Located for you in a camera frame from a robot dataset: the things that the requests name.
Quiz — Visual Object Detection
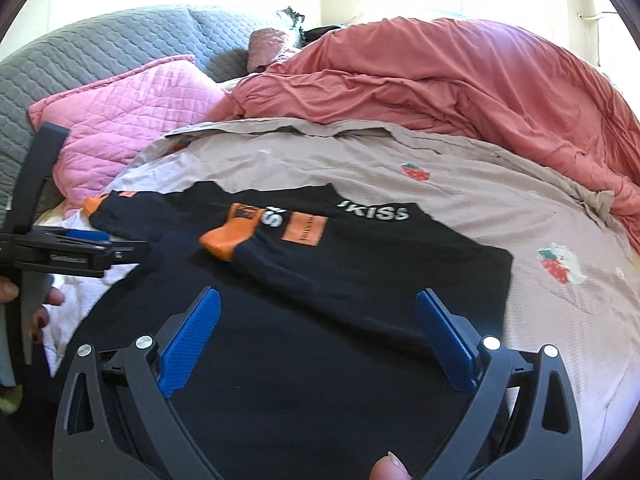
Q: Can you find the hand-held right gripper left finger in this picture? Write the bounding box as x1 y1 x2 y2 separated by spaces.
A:
52 286 223 480

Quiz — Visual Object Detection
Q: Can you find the black t-shirt with orange cuffs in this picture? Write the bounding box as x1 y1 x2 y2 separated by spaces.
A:
82 182 515 480

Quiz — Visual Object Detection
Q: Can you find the person's right hand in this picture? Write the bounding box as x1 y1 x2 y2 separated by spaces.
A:
369 452 412 480

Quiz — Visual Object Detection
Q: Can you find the pink quilted pillow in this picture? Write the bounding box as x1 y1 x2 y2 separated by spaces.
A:
27 54 226 211

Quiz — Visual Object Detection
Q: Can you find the red duvet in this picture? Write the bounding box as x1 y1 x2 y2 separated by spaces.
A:
205 17 640 266

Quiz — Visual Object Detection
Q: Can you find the mauve pillow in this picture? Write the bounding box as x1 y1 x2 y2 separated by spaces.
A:
247 27 303 73

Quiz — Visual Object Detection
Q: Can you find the black cloth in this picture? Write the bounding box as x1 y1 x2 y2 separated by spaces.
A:
300 24 343 45

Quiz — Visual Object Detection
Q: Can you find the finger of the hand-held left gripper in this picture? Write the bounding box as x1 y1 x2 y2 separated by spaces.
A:
97 241 151 266
50 227 113 244

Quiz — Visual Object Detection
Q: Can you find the beige strawberry print blanket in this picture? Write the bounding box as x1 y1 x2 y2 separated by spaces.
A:
112 117 640 480

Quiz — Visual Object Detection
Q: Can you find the person's left hand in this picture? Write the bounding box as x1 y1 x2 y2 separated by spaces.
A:
0 280 66 346

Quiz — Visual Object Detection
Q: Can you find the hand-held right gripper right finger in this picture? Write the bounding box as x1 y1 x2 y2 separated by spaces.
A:
415 289 583 480

